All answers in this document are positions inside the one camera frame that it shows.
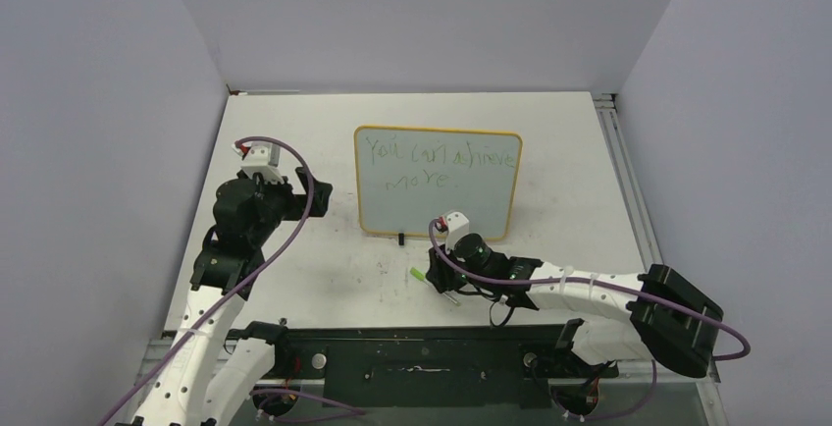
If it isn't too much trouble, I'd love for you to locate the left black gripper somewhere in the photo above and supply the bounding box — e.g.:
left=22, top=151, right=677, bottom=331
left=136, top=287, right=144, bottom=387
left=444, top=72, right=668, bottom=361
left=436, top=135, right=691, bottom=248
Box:
left=248, top=167, right=331, bottom=246

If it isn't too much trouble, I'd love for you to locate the green marker cap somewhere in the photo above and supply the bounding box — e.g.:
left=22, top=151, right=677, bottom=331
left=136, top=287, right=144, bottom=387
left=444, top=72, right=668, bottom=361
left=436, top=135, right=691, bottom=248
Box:
left=409, top=267, right=427, bottom=283

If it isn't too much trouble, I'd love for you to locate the yellow framed whiteboard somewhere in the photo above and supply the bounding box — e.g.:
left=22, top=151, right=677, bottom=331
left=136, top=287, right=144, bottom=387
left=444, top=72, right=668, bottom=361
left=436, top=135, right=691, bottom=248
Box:
left=353, top=125, right=523, bottom=240

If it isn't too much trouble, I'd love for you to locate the white green marker pen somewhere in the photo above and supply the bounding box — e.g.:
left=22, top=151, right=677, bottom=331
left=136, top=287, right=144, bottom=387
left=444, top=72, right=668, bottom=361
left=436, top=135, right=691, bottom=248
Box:
left=421, top=273, right=460, bottom=306

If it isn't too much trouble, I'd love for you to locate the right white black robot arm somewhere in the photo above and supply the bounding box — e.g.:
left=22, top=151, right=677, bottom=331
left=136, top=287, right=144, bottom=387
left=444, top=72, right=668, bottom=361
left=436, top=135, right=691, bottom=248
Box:
left=426, top=234, right=724, bottom=378

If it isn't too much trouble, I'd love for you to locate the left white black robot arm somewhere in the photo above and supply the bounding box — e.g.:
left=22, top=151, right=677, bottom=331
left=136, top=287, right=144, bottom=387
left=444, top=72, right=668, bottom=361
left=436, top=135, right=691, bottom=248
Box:
left=130, top=165, right=333, bottom=425

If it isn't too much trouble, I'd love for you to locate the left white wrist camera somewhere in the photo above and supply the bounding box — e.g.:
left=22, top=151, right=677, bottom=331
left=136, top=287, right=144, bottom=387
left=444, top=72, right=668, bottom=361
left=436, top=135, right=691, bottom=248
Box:
left=234, top=141, right=286, bottom=185

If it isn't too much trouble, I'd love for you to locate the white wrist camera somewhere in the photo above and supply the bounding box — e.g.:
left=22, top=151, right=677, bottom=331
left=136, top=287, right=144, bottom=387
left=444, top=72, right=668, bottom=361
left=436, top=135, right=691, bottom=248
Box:
left=234, top=141, right=286, bottom=185
left=433, top=211, right=470, bottom=241

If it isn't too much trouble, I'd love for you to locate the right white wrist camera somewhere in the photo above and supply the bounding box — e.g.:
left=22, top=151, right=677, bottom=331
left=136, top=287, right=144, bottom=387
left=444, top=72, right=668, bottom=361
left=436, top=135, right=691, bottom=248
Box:
left=433, top=211, right=470, bottom=241

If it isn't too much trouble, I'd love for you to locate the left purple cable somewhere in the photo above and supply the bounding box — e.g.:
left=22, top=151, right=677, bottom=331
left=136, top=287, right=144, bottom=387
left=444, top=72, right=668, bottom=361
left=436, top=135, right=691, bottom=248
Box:
left=97, top=135, right=369, bottom=426

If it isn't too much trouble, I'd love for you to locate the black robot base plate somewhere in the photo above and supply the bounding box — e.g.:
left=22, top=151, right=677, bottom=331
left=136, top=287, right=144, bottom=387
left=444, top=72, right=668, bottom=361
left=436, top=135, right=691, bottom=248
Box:
left=264, top=325, right=650, bottom=408

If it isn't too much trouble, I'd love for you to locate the right aluminium rail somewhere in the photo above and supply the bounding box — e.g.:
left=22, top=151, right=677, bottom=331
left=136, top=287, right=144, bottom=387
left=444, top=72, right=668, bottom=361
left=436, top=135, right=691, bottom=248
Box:
left=592, top=93, right=664, bottom=269

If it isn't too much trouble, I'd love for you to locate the front aluminium frame rail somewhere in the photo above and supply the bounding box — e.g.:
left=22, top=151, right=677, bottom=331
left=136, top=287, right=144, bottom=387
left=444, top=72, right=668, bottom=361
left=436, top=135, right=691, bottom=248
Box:
left=123, top=337, right=729, bottom=426

